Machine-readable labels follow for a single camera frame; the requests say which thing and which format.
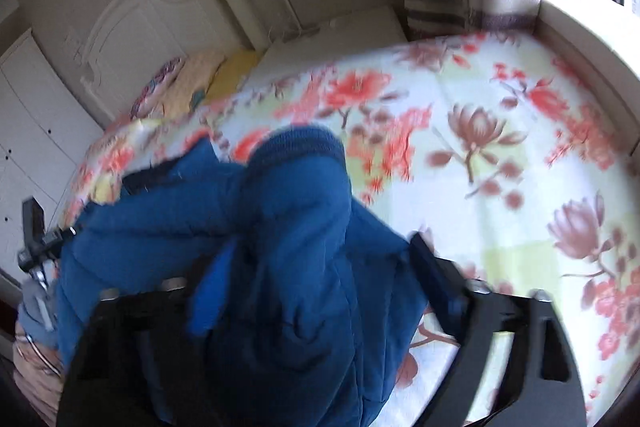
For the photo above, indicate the purple patterned pillow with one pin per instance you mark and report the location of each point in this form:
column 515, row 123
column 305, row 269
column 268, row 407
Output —
column 160, row 82

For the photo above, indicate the blue quilted jacket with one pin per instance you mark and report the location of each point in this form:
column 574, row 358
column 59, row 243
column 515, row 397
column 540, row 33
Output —
column 300, row 232

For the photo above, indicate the white nightstand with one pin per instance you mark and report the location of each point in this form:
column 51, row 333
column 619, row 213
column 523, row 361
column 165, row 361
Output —
column 340, row 37

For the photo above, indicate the beige window sill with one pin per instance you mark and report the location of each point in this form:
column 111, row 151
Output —
column 590, row 37

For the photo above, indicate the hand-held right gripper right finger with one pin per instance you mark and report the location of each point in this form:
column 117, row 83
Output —
column 445, row 297

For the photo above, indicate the white wardrobe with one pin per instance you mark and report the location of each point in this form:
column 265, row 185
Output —
column 30, row 132

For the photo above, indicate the plaid cloth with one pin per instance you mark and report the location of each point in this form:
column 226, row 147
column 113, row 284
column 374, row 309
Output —
column 35, row 377

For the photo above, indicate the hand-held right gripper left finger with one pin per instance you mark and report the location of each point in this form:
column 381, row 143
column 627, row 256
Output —
column 210, row 302

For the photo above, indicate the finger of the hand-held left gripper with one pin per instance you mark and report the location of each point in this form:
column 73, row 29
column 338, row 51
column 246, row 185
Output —
column 57, row 235
column 32, row 227

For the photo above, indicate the white bed headboard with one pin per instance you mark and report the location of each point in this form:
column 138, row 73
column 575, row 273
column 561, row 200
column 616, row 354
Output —
column 145, row 27

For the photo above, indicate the cream pillow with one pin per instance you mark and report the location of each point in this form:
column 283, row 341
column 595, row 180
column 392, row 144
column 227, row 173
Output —
column 195, row 77

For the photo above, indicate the yellow pillow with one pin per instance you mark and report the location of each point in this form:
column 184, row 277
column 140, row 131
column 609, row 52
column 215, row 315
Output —
column 232, row 74

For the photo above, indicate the floral quilt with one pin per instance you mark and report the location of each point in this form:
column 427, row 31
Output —
column 475, row 132

